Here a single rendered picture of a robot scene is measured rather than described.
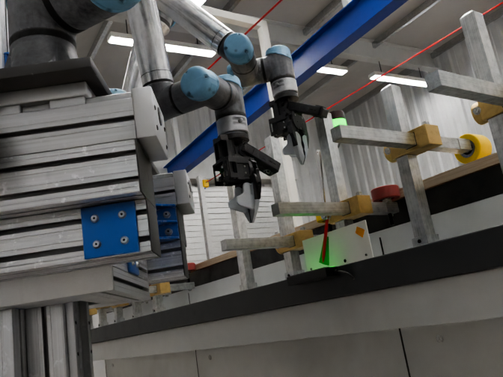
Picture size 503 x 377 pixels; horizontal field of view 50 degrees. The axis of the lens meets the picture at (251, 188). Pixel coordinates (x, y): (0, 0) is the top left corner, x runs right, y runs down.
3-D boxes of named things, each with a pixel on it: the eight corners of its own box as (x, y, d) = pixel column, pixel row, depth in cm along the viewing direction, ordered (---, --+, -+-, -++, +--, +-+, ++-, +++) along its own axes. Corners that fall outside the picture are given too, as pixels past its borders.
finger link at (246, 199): (235, 223, 123) (229, 184, 125) (256, 222, 126) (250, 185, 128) (242, 219, 120) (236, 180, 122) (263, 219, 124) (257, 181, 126)
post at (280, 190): (295, 281, 162) (269, 133, 174) (287, 283, 165) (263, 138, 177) (304, 280, 164) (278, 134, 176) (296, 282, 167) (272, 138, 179)
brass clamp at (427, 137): (428, 143, 122) (423, 123, 123) (384, 162, 133) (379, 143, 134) (444, 145, 126) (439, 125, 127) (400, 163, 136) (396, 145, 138)
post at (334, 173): (355, 275, 142) (321, 109, 154) (345, 277, 145) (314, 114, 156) (364, 274, 144) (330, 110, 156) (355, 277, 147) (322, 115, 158)
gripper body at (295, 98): (285, 143, 159) (278, 105, 162) (310, 134, 154) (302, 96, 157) (271, 138, 153) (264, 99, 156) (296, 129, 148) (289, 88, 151)
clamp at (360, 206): (360, 213, 140) (356, 194, 141) (325, 225, 150) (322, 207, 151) (375, 212, 143) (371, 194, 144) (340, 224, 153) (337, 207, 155)
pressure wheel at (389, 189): (394, 221, 147) (385, 182, 150) (372, 228, 154) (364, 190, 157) (412, 221, 152) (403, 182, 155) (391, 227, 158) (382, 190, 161)
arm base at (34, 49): (-17, 81, 89) (-18, 28, 91) (21, 115, 103) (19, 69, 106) (75, 68, 89) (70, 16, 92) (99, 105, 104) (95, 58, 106)
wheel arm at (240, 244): (227, 252, 147) (225, 236, 148) (221, 254, 150) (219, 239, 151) (342, 244, 172) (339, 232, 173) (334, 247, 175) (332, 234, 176)
